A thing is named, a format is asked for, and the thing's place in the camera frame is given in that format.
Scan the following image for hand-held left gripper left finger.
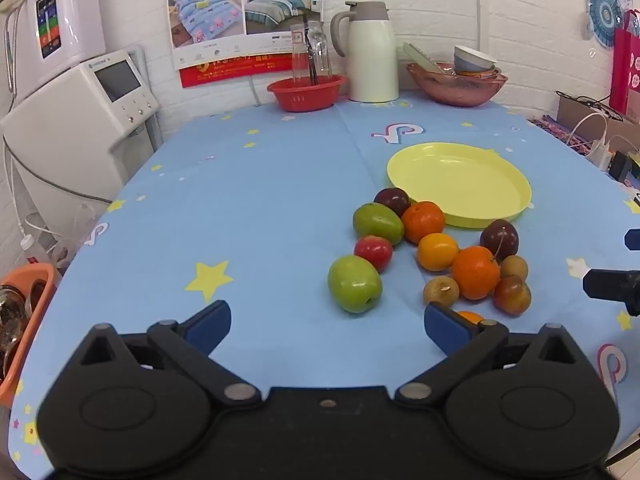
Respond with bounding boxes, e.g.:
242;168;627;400
75;300;262;407

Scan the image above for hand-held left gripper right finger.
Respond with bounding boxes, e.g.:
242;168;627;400
396;302;583;407

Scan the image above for brown longan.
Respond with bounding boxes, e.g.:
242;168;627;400
500;255;529;282
423;276;460;307

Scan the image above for orange with stem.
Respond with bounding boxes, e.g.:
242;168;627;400
451;245;501;301

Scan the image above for yellow-orange citrus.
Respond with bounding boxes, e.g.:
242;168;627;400
417;232;459;272

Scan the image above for reddish plum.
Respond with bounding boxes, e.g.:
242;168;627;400
493;275;532;316

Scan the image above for green apple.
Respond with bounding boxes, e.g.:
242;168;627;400
327;255;383;314

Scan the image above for small red apple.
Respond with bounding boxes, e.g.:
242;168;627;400
354;235;394;273

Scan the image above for dark purple plum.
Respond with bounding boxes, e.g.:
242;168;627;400
480;219;520;263
374;187;412;218

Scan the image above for green mango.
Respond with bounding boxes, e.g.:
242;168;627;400
353;203;405;246

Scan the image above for yellow plastic plate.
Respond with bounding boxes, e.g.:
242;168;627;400
386;142;533;229

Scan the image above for black device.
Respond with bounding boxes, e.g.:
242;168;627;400
610;150;636;183

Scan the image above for white charger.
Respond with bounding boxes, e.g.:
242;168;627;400
590;137;613;170

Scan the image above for patterned cloth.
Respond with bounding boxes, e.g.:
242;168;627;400
527;115;601;158

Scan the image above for cardboard box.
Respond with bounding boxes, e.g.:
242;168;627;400
556;91;640;153

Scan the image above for red gift bag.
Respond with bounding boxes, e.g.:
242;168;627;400
609;9;640;116

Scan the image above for orange plastic basket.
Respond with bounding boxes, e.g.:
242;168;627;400
0;263;57;408

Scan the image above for white squeeze bottle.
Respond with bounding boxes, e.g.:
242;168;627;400
19;232;43;266

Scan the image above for metal bowls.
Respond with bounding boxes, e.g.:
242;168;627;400
0;285;46;386

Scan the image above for patterned rim bowl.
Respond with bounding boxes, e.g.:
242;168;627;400
454;66;502;81

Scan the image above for pink glass bowl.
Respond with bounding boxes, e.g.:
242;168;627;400
406;62;508;108

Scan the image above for blue paper fan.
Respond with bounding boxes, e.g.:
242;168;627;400
582;0;626;48

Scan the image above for white water dispenser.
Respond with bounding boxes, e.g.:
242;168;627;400
0;50;161;233

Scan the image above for red plastic basket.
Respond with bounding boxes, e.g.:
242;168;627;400
266;74;347;113

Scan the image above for blue and white bowl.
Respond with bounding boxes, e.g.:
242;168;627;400
453;45;497;75

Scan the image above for white dish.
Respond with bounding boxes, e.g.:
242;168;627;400
402;41;444;74

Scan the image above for white thermos jug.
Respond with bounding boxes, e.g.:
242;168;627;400
330;1;400;103

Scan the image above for black stick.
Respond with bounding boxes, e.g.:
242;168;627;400
302;14;319;86

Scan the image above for glass pitcher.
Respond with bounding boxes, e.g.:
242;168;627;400
290;21;332;86

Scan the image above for white water purifier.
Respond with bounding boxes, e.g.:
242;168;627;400
12;0;106;93

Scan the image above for white charging cable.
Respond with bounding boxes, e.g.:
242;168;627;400
565;112;608;148

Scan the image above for grey cable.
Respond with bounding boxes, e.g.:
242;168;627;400
2;135;113;206

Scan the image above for white wall pipe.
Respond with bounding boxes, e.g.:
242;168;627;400
470;0;485;51

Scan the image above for wall poster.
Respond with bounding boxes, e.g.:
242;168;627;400
165;0;326;88

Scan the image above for purifier hose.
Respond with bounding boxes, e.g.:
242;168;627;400
2;5;23;93

